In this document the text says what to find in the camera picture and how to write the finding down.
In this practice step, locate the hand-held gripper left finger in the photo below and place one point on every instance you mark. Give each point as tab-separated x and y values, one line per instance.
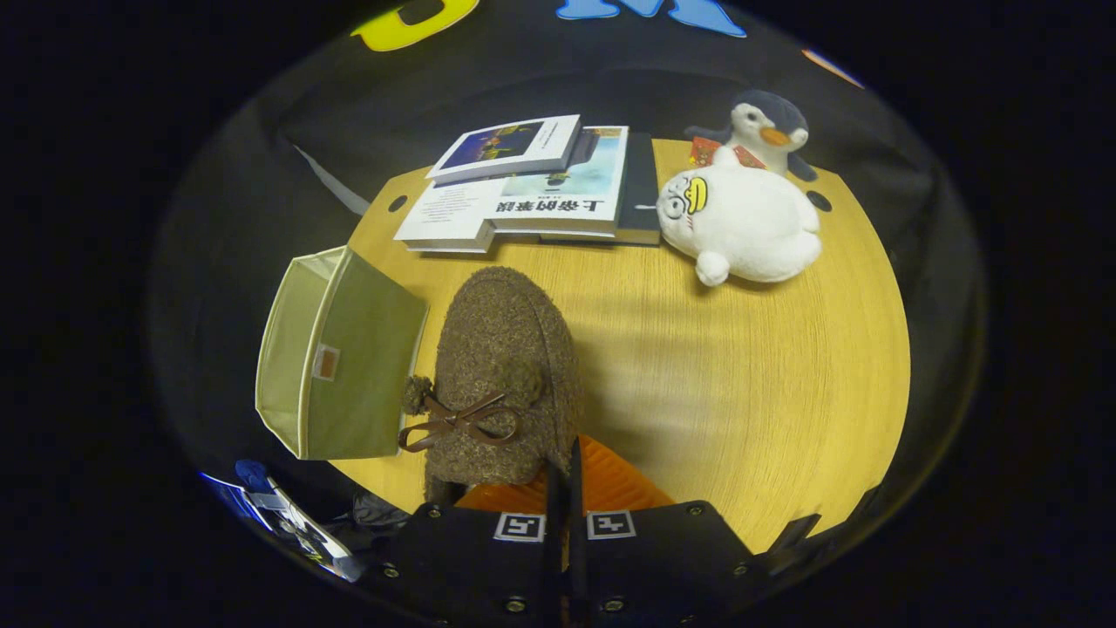
462	567

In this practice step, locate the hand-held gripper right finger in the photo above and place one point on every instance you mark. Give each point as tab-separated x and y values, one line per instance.
663	563

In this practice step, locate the brown fuzzy shoe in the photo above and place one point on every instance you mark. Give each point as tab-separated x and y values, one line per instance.
506	366

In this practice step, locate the cream fabric storage box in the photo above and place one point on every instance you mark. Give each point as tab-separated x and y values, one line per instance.
357	366

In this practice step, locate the blue cloth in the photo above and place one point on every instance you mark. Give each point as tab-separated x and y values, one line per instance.
253	475

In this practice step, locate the white duck plush toy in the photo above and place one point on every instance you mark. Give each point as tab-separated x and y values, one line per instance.
750	222

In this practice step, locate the black book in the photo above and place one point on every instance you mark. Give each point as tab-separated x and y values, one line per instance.
641	187

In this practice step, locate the small book with dark picture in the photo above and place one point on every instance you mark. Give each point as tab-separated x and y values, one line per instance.
506	144

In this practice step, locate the black backdrop cloth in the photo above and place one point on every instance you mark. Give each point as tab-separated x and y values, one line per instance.
261	174

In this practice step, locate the grey penguin plush toy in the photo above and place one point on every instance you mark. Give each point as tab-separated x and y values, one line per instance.
772	126

